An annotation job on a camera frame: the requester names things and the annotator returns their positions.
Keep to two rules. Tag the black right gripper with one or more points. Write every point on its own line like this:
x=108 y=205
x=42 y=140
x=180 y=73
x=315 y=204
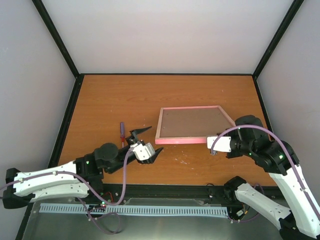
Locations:
x=229 y=156

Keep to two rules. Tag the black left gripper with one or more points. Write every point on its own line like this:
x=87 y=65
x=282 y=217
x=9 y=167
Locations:
x=134 y=133

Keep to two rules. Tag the red blue screwdriver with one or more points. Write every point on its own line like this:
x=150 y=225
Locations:
x=122 y=133

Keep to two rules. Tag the pink wooden photo frame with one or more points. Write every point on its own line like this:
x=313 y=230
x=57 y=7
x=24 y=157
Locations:
x=191 y=124

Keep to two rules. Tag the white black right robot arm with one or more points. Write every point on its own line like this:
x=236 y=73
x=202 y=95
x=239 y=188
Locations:
x=300 y=220

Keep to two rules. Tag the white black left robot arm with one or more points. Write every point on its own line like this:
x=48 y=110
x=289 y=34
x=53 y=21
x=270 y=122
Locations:
x=79 y=178

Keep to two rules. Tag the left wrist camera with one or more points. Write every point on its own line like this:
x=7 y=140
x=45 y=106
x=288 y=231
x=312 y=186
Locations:
x=142 y=151

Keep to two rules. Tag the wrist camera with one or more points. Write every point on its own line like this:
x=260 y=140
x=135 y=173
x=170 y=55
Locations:
x=142 y=151
x=223 y=144

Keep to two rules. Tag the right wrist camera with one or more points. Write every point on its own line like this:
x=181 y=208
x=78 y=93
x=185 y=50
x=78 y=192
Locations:
x=223 y=144

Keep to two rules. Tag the light blue cable duct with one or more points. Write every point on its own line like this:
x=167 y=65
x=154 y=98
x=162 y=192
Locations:
x=136 y=210

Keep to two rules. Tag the black enclosure frame post right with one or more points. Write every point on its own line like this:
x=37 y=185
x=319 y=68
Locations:
x=281 y=30

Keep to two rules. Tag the black enclosure frame post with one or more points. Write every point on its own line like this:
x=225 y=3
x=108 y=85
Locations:
x=281 y=30
x=47 y=20

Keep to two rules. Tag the black enclosure frame post left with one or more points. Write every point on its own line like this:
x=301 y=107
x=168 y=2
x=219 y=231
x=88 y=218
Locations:
x=47 y=20

